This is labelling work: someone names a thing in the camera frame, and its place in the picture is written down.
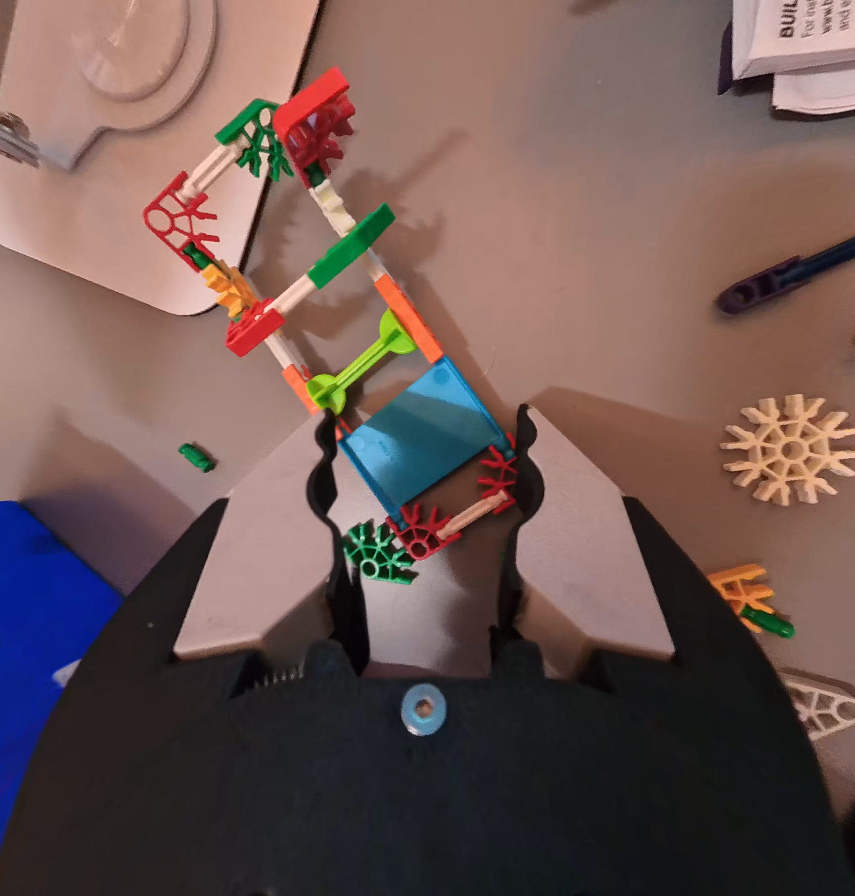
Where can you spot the clear acrylic bracket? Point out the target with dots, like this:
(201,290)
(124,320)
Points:
(130,42)

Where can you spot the yellow connector green rod assembly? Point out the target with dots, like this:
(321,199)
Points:
(739,584)

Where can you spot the multicolour toy construction model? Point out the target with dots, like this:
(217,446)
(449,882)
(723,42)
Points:
(420,434)

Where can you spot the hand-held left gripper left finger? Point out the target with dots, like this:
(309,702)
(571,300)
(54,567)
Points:
(259,560)

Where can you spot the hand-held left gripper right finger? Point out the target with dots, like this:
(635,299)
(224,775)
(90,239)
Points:
(588,560)

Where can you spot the cream snowflake connector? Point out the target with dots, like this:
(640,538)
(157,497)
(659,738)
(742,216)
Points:
(804,459)

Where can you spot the small green rod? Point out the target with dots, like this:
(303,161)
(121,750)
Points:
(317,176)
(196,458)

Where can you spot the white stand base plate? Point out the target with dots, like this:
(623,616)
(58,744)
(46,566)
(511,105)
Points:
(84,231)

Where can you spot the green fan connector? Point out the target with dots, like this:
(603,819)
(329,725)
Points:
(384,548)

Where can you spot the blue plastic bin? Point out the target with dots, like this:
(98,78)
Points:
(28,630)

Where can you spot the blue rod snowflake assembly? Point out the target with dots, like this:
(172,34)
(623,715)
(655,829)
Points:
(749,290)

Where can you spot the white instruction leaflet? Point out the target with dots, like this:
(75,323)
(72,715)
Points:
(805,42)

